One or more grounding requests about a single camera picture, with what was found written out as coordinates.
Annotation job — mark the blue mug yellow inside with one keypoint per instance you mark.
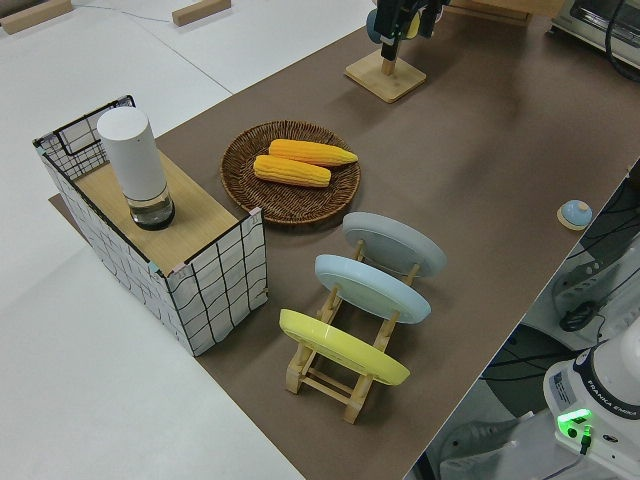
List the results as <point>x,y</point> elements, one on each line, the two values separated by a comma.
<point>371,25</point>

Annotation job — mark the wooden block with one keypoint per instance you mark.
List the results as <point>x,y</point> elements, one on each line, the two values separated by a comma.
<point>25,17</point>
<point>200,12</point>

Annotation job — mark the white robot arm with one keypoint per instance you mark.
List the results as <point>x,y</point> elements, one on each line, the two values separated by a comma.
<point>600,380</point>

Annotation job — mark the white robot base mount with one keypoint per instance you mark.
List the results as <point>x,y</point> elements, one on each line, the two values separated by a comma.
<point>480,440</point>

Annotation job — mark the light blue plate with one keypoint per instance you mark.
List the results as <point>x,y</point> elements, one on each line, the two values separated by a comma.
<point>372,287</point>

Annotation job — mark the yellow plate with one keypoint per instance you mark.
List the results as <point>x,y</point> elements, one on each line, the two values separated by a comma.
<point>340,345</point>

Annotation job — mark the yellow corn cob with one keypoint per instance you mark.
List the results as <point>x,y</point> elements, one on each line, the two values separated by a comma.
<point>314,152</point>
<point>292,172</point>

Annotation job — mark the wooden plate rack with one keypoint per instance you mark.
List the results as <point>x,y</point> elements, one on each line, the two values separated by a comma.
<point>300,372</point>

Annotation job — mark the cream toaster oven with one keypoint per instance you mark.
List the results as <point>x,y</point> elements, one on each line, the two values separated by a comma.
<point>585,20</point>

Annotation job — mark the wooden mug tree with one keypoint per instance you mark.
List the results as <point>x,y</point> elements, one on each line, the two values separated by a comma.
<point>385,80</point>

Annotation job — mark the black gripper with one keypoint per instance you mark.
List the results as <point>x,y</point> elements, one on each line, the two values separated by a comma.
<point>395,20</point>

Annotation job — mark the white cylinder bottle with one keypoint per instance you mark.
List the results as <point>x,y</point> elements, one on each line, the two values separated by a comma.
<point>132,160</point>

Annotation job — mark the brown table mat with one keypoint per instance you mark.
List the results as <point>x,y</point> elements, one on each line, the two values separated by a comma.
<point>475,150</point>

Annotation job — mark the wooden drawer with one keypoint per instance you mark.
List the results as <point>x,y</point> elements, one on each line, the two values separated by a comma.
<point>490,12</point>

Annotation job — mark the brown wicker basket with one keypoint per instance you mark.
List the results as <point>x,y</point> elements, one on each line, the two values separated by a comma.
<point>290,205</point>

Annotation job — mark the grey plate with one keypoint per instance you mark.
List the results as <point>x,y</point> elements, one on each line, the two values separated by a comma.
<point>395,240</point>

